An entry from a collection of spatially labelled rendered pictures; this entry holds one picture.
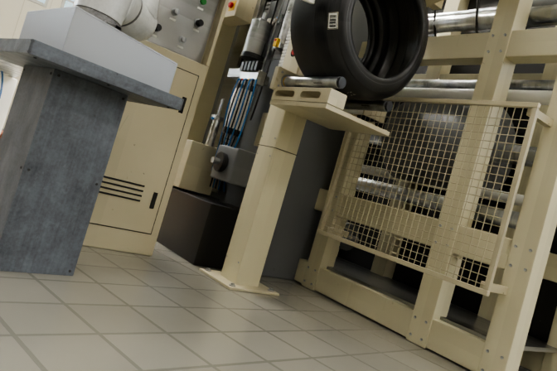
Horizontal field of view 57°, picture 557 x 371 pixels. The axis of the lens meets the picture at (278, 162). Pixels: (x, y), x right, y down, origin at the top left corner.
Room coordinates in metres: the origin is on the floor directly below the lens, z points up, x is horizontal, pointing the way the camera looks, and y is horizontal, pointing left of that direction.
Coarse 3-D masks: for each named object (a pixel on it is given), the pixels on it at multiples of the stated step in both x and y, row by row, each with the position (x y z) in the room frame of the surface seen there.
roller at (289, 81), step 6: (288, 78) 2.13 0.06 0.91; (294, 78) 2.10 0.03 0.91; (300, 78) 2.07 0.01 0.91; (306, 78) 2.04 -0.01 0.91; (312, 78) 2.01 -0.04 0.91; (318, 78) 1.98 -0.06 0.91; (324, 78) 1.95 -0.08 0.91; (330, 78) 1.93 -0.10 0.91; (336, 78) 1.90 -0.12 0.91; (342, 78) 1.90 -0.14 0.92; (288, 84) 2.14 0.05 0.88; (294, 84) 2.10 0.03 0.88; (300, 84) 2.07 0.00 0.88; (306, 84) 2.04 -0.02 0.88; (312, 84) 2.01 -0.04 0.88; (318, 84) 1.98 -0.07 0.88; (324, 84) 1.95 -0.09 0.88; (330, 84) 1.92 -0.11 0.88; (336, 84) 1.90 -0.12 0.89; (342, 84) 1.90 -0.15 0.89
